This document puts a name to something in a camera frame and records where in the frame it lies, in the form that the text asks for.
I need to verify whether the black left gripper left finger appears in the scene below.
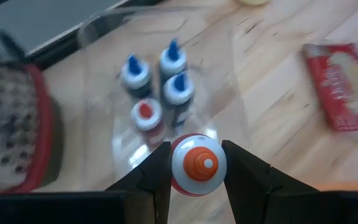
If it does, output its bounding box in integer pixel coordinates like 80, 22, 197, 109
105, 141, 172, 224

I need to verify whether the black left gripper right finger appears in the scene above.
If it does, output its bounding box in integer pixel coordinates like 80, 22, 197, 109
221, 139, 320, 224

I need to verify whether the large red bottle orange cap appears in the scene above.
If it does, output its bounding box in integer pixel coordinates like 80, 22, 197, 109
170, 133, 229, 198

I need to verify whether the small red bottle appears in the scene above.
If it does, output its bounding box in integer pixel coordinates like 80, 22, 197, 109
130, 98, 167, 149

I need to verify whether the blue bottle white collar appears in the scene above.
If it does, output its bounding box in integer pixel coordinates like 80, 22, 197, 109
162, 71, 196, 127
119, 54, 154, 100
158, 37, 188, 77

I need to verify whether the red snack packet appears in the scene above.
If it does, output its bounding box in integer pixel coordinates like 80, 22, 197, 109
301, 42, 358, 134

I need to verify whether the clear plastic tray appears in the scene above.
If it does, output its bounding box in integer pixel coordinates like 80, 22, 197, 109
76, 4, 253, 187

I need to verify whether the red metal box grater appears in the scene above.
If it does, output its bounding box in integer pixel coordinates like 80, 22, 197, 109
0, 43, 57, 197

